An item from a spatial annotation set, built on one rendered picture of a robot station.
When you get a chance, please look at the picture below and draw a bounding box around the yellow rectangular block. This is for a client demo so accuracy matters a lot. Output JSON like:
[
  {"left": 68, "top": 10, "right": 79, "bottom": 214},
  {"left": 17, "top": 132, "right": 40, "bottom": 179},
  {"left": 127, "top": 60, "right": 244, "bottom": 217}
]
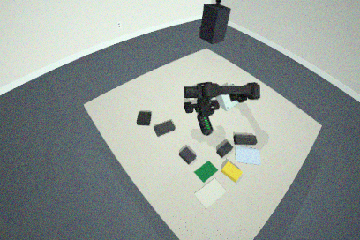
[{"left": 221, "top": 162, "right": 243, "bottom": 182}]

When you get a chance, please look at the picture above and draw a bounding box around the green flat rectangular block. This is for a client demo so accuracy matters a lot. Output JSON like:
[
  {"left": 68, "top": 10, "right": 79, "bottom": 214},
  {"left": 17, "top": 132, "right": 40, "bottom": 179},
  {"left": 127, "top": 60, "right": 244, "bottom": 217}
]
[{"left": 194, "top": 161, "right": 218, "bottom": 183}]

